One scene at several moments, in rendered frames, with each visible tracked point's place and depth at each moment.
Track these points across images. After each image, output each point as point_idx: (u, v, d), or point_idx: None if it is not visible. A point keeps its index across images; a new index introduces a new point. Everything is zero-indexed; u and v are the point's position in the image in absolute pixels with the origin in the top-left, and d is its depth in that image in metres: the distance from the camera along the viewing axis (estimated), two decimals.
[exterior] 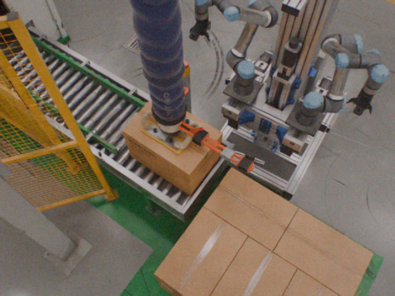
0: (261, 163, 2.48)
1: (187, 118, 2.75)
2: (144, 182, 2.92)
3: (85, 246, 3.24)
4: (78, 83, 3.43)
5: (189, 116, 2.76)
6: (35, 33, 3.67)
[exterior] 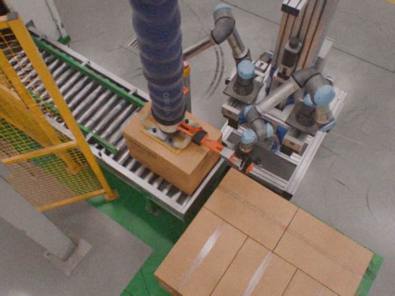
0: (258, 167, 2.46)
1: (187, 118, 2.75)
2: (144, 182, 2.92)
3: (85, 246, 3.24)
4: (78, 83, 3.43)
5: (188, 116, 2.76)
6: (35, 33, 3.67)
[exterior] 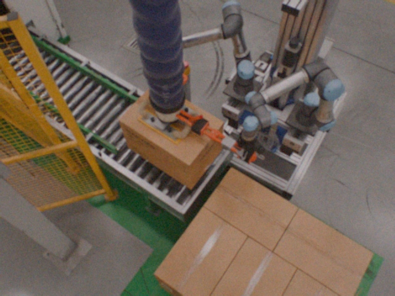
0: (261, 158, 2.34)
1: (186, 107, 2.63)
2: (144, 182, 2.92)
3: (85, 246, 3.24)
4: (78, 83, 3.43)
5: (188, 105, 2.64)
6: (35, 33, 3.67)
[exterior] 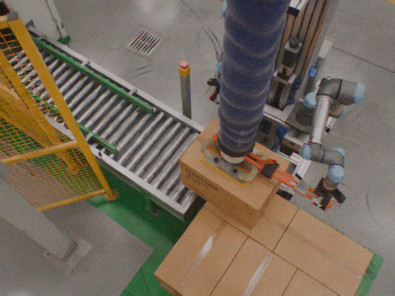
0: (337, 205, 2.21)
1: None
2: (144, 182, 2.92)
3: (85, 246, 3.24)
4: (78, 83, 3.43)
5: None
6: (35, 33, 3.67)
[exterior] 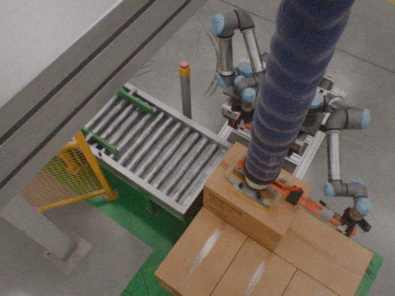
0: (361, 232, 2.27)
1: None
2: (144, 182, 2.92)
3: (85, 246, 3.24)
4: None
5: None
6: None
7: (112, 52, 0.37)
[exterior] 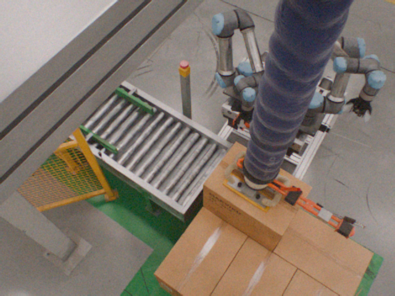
0: (361, 227, 2.28)
1: None
2: (144, 182, 2.92)
3: (85, 246, 3.24)
4: None
5: None
6: None
7: (108, 50, 0.37)
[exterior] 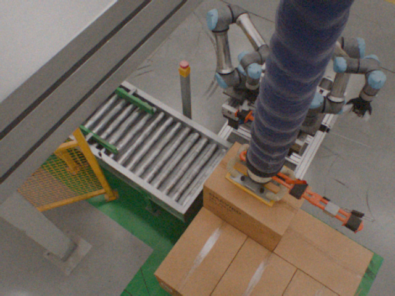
0: (370, 221, 2.19)
1: None
2: (144, 182, 2.92)
3: (85, 246, 3.24)
4: None
5: None
6: None
7: (108, 50, 0.37)
